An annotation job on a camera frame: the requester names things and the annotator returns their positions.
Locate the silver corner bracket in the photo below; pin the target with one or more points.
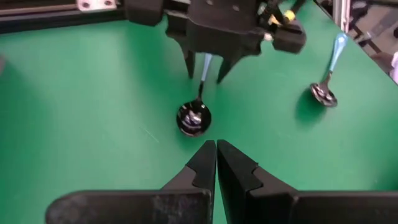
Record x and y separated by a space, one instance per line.
96 4

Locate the green table mat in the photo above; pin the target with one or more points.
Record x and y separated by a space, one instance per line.
93 109

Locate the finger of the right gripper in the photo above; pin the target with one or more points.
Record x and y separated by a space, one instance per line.
190 63
227 67

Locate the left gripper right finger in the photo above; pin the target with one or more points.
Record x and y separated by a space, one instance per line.
311 208

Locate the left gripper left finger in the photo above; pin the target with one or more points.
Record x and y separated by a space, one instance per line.
140 208

